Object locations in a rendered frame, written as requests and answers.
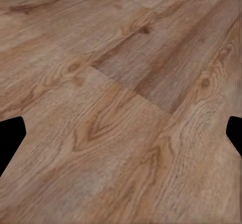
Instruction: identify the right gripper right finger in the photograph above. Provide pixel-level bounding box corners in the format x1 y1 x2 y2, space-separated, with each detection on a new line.
226 116 242 157

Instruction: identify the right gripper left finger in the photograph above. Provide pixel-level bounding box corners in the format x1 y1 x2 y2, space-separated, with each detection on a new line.
0 116 26 176

